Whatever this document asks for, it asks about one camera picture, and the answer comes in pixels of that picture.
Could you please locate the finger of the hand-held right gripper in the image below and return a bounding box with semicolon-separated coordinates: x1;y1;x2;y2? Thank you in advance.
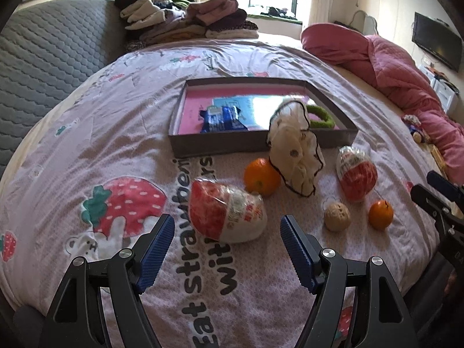
410;184;464;233
426;170;464;204

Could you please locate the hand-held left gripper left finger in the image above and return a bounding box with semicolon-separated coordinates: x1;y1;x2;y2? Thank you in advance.
43;214;176;348

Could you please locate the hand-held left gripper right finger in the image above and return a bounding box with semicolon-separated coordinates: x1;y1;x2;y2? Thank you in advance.
280;214;414;348

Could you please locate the small orange with stem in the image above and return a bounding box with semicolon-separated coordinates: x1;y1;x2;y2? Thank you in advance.
368;200;394;231

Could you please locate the walnut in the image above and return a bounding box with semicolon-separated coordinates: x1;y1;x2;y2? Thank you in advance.
323;197;352;232

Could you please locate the large orange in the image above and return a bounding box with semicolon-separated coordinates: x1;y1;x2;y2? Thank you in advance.
244;157;282;197

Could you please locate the white frilly scrunchie black trim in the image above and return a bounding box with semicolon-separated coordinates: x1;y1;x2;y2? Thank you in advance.
266;99;327;197

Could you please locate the grey tray pink inside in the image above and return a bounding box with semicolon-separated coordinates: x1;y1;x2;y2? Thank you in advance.
168;77;359;159

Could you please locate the small blue snack bag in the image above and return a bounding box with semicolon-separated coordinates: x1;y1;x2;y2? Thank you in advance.
408;122;432;144

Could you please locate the white cabinet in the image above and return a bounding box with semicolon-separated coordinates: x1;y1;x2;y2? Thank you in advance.
422;64;462;114

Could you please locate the pink quilt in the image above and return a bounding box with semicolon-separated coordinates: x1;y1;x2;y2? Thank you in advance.
366;34;464;193

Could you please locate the pink strawberry print bedsheet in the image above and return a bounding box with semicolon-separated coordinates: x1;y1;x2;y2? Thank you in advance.
0;38;447;348

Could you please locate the black television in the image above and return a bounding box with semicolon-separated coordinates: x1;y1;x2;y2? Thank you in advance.
411;12;463;73

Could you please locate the blue snack packet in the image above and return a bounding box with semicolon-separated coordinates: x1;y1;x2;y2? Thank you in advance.
199;105;249;133

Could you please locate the pink pillow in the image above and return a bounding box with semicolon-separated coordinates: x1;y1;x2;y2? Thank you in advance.
300;23;375;70

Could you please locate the grey quilted headboard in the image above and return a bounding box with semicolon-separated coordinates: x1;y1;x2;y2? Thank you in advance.
0;0;128;180

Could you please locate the dark bag on sill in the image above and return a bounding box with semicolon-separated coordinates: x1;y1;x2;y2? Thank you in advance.
266;6;296;18

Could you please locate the pile of folded clothes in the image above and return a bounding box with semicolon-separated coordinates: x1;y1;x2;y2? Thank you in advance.
114;0;260;53

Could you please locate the green window sill cushion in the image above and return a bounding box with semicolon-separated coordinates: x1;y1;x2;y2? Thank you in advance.
246;13;304;27

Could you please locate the green fuzzy ring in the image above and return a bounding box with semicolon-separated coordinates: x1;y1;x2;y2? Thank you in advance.
304;104;340;130

